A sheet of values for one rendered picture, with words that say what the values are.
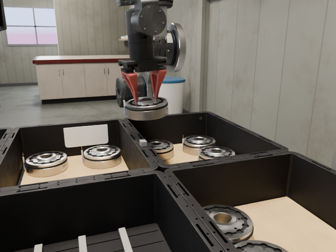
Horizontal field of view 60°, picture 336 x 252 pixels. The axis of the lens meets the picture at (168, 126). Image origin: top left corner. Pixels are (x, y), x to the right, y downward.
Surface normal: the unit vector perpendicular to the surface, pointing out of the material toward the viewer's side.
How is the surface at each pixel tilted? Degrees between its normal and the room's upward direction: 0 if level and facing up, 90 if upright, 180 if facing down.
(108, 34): 90
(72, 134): 90
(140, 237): 0
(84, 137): 90
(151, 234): 0
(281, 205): 0
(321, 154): 90
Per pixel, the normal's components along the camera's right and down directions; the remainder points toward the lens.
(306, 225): 0.00, -0.96
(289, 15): -0.94, 0.10
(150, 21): 0.36, 0.29
